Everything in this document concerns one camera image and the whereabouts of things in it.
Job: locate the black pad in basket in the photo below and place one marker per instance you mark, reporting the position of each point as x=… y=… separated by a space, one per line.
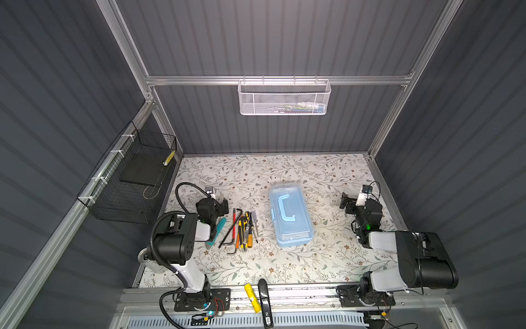
x=144 y=170

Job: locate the yellow tube in basket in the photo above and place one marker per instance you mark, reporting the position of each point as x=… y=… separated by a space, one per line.
x=169 y=158

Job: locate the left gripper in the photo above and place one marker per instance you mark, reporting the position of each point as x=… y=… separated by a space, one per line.
x=222 y=207

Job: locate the clear handle screwdriver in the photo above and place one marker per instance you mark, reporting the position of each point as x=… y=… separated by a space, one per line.
x=254 y=225

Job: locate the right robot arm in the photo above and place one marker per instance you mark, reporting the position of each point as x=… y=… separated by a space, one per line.
x=422 y=260

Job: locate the red handled tool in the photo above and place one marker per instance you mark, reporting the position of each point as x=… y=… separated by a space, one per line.
x=234 y=226

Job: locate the blue plastic tool box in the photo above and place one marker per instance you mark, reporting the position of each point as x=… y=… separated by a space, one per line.
x=290 y=215

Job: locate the white wire mesh basket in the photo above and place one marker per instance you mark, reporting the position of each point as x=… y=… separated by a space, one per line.
x=283 y=98

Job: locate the black handle tool on rail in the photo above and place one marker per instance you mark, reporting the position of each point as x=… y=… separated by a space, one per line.
x=265 y=304

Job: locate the black yellow screwdriver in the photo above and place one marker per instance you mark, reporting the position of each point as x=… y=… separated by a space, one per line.
x=249 y=234

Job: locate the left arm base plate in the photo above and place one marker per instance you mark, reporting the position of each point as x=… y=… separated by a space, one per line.
x=212 y=300

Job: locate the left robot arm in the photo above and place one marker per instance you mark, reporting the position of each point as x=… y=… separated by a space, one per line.
x=172 y=241

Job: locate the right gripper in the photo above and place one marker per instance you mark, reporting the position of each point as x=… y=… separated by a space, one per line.
x=351 y=203

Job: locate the teal flat tool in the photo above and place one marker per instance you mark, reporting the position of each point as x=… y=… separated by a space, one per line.
x=218 y=228

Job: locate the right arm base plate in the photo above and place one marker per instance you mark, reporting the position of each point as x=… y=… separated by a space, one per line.
x=353 y=296

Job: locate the yellow marker on rail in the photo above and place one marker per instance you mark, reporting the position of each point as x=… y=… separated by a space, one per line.
x=252 y=298

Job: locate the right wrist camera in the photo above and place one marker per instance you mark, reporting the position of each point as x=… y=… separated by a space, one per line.
x=364 y=194

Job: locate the black wire basket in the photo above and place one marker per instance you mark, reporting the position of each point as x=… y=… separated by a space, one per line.
x=109 y=199

